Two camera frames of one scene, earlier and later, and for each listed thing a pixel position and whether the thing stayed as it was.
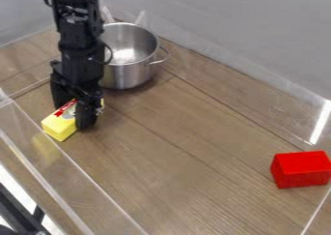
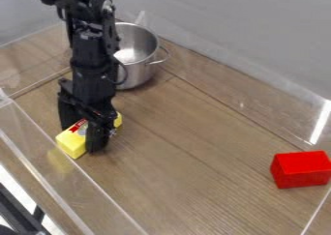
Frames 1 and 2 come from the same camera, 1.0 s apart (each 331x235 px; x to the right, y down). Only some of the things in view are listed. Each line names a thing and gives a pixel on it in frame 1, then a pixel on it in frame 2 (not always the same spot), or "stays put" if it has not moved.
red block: [303, 168] stays put
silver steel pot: [136, 54] stays put
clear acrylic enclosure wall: [49, 199] stays put
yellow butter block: [60, 125] → [70, 140]
